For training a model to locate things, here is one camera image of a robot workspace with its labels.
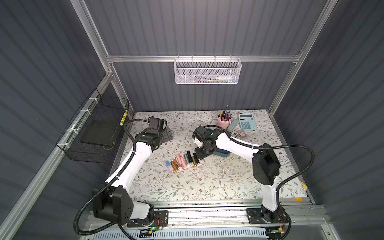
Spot black gold lipstick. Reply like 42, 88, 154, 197
193, 153, 200, 166

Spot black mascara tube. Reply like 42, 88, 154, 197
187, 151, 193, 164

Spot silver lipstick tube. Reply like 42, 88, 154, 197
184, 153, 190, 166

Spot gold lipstick tube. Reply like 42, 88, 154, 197
192, 156, 197, 167

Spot pink lip gloss tube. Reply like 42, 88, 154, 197
177, 154, 185, 169

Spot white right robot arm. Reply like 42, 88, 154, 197
193, 126, 281, 223

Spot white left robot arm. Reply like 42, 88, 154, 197
93, 130, 163, 225

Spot teal plastic storage box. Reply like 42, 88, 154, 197
213, 149, 231, 158

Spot blue pink lipstick left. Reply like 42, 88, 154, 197
166, 161, 174, 172

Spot orange clear cap lipstick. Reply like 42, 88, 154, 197
173, 159, 182, 170

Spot gold glitter lipstick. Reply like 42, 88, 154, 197
171, 162, 179, 173

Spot pink pen holder cup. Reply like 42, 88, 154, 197
216, 117, 232, 130

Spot light blue calculator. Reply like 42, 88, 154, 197
239, 113, 257, 132

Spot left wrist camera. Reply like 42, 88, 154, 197
148, 116, 168, 131

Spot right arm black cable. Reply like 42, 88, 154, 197
203, 124, 316, 208

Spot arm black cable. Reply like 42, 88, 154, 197
73, 118, 151, 236
203, 124, 316, 208

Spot black wire wall basket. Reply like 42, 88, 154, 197
57, 90, 130, 164

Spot white wire mesh basket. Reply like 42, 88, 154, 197
173, 58, 243, 85

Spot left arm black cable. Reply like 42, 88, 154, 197
73, 118, 151, 236

